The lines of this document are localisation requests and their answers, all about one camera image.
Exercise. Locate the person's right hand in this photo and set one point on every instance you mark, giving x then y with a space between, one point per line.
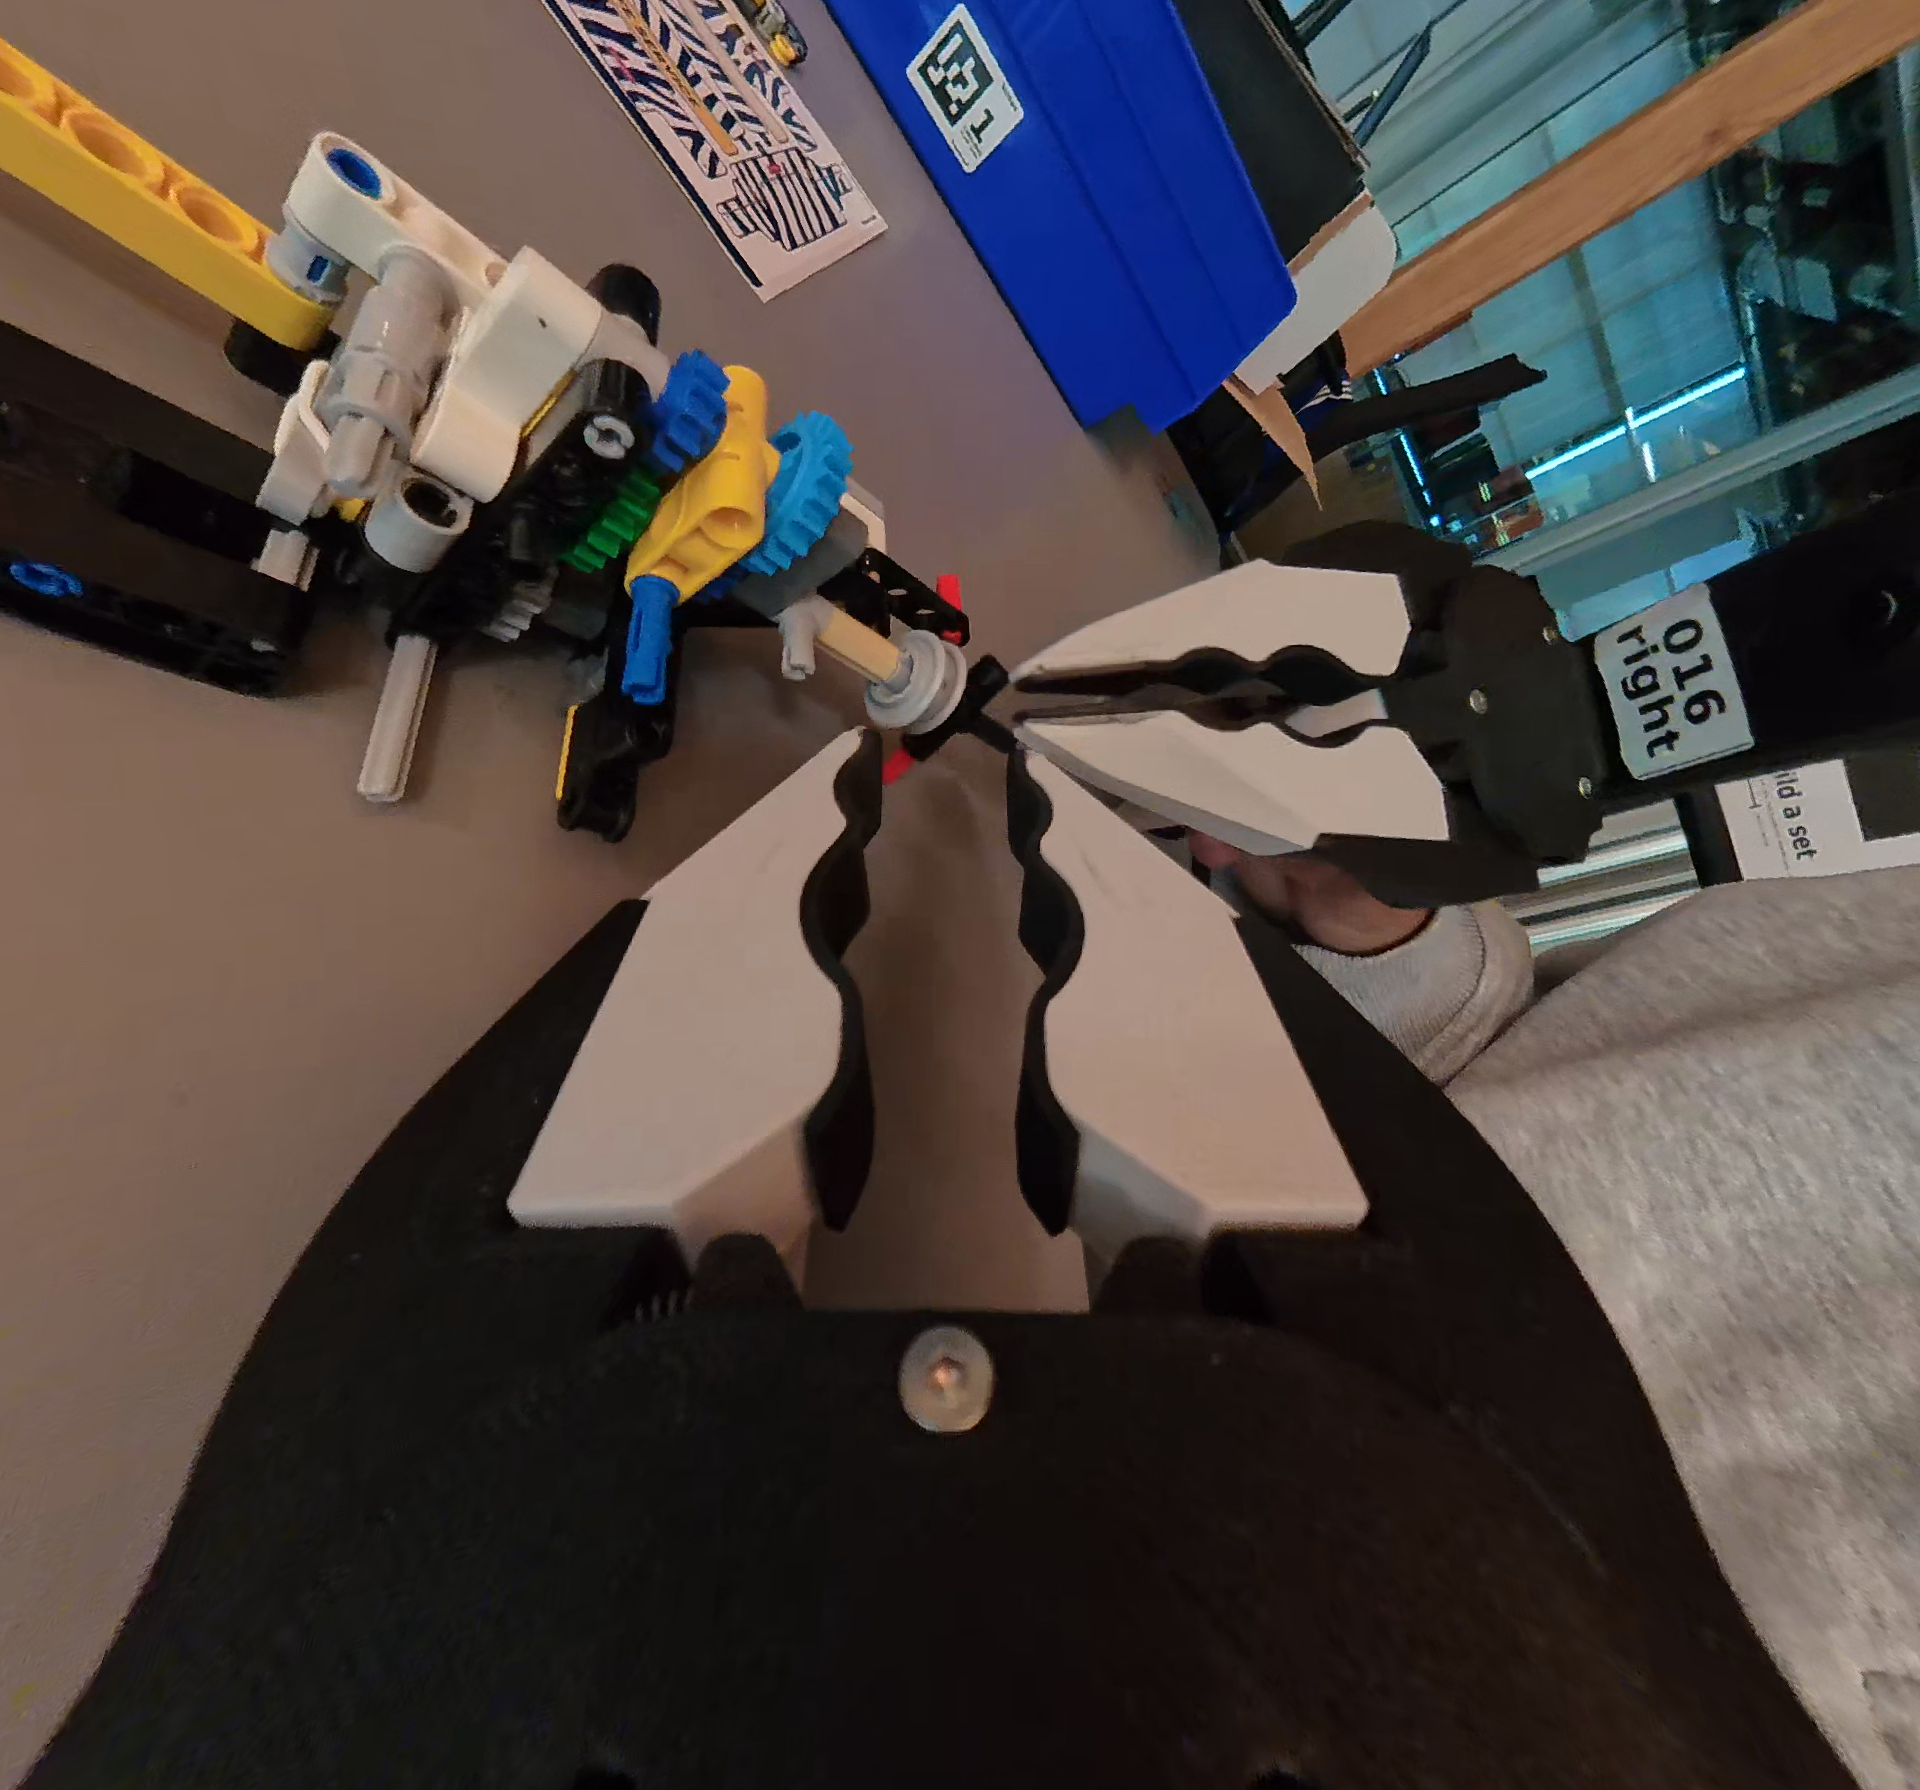
1307 906

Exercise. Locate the black box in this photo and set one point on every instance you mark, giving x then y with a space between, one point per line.
1275 65

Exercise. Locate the blue plastic bin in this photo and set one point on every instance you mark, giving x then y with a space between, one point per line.
1081 201

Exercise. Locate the multicoloured lego gear assembly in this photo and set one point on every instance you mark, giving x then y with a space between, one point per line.
510 351

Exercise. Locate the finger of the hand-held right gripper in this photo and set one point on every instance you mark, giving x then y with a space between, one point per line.
1275 784
1246 620

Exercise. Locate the zebra striped sticker sheet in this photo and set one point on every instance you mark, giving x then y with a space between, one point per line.
676 65

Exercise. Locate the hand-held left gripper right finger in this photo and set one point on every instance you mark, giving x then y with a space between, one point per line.
1201 1100

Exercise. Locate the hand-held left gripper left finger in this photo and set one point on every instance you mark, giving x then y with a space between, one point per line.
689 1071

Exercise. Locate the wooden beam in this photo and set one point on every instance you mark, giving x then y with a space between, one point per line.
1650 156

